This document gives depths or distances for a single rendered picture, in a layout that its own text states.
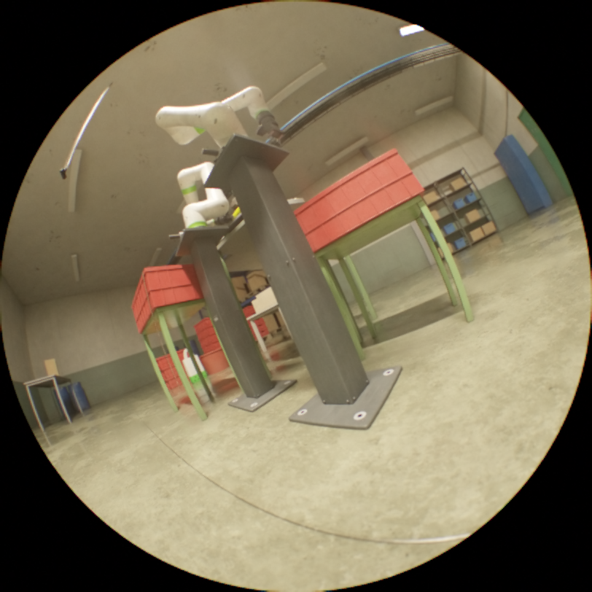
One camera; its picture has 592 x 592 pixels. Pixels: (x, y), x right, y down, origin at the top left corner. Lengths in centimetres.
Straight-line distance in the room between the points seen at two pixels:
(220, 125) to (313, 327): 78
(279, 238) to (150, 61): 372
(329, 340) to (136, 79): 408
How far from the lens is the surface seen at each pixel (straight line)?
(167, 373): 325
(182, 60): 396
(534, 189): 637
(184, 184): 157
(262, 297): 277
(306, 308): 54
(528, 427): 42
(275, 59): 430
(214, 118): 84
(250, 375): 101
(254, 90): 124
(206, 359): 297
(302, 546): 38
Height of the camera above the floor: 32
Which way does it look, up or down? 5 degrees up
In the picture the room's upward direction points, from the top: 24 degrees counter-clockwise
